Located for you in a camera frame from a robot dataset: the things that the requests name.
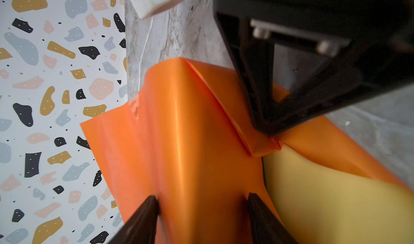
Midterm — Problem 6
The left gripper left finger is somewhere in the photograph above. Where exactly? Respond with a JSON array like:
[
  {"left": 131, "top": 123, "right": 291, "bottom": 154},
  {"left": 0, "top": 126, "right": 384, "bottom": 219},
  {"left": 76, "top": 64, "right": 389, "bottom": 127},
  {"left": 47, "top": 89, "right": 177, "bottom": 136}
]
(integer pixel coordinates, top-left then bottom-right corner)
[{"left": 109, "top": 195, "right": 160, "bottom": 244}]

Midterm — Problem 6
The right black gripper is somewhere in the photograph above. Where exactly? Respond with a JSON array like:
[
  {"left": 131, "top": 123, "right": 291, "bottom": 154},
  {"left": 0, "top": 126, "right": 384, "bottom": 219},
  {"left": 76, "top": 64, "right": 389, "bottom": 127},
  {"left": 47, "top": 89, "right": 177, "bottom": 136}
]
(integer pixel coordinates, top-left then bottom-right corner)
[{"left": 213, "top": 0, "right": 414, "bottom": 136}]

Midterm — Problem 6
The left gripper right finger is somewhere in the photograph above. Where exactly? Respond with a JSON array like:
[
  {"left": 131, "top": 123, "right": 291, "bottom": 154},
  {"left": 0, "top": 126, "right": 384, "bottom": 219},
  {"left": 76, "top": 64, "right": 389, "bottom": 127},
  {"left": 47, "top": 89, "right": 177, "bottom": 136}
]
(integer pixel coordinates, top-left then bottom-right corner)
[{"left": 248, "top": 193, "right": 298, "bottom": 244}]

